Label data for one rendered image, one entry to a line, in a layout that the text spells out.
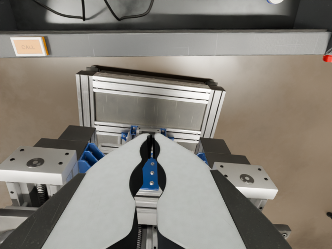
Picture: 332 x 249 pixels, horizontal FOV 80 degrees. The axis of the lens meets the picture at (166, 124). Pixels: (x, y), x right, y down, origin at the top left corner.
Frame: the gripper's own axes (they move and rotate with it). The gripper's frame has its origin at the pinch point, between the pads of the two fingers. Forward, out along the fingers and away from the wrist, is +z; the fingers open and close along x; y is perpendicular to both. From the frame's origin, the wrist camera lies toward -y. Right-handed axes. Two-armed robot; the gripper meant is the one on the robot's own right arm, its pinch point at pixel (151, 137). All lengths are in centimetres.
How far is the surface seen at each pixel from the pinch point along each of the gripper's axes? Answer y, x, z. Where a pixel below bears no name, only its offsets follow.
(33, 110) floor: 50, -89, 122
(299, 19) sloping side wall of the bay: -6.4, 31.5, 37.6
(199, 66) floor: 21, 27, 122
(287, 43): -2.6, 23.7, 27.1
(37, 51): -1.8, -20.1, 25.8
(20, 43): -3.2, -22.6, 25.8
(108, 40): -3.4, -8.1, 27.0
